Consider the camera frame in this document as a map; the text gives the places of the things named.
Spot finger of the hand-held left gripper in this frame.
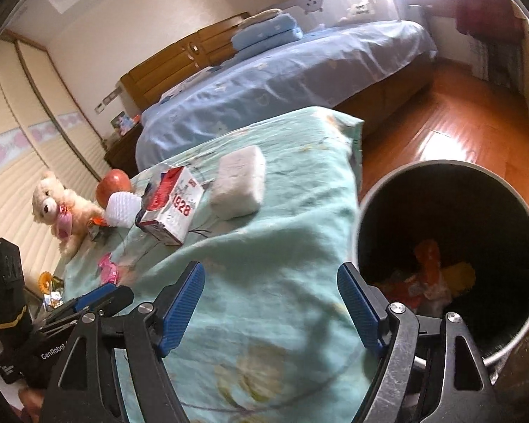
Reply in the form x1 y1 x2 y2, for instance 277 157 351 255
35 302 93 339
73 283 135 318

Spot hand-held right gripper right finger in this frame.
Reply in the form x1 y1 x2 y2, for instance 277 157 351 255
337 263 501 423

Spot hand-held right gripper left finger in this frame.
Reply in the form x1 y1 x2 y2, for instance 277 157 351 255
39 261 206 423

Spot orange snack packet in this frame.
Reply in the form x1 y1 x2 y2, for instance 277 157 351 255
412 240 446 300

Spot white foam fruit net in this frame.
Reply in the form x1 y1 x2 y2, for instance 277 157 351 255
106 191 142 229

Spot red and white cigarette box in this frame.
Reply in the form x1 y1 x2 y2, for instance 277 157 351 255
135 166 205 246

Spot grey round trash bin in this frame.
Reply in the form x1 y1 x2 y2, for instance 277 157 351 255
355 160 529 366

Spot silver crumpled wrapper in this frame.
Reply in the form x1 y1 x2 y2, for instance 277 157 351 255
42 291 75 313

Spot pink wrapper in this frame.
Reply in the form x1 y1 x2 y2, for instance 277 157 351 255
98 253 126 285

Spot cream teddy bear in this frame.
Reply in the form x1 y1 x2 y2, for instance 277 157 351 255
32 171 104 260

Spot green floral tablecloth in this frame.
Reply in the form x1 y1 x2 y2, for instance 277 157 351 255
53 106 382 423

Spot red apple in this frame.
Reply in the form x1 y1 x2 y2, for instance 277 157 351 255
96 170 132 208

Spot white sponge block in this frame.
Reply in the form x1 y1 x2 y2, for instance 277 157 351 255
209 145 266 220

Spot dark wooden nightstand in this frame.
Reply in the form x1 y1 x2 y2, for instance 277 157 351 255
103 122 144 179

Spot cream sliding wardrobe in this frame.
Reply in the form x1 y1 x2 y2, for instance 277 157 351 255
0 31 111 283

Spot bed with blue sheet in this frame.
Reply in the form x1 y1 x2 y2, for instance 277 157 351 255
136 20 437 172

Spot wooden headboard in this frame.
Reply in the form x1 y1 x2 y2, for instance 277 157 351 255
120 12 252 111

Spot grey curtain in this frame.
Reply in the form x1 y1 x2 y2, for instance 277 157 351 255
472 35 521 93

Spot folded blue quilt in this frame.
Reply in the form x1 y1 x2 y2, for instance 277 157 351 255
231 12 304 60

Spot pale pillow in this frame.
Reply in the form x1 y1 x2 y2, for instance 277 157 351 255
240 8 283 27

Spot dark red coat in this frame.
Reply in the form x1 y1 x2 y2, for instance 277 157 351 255
456 0 512 40

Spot small photo frame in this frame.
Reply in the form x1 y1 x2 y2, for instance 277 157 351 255
110 111 133 135

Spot wall switch panel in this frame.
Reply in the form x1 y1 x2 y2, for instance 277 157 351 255
95 90 122 115

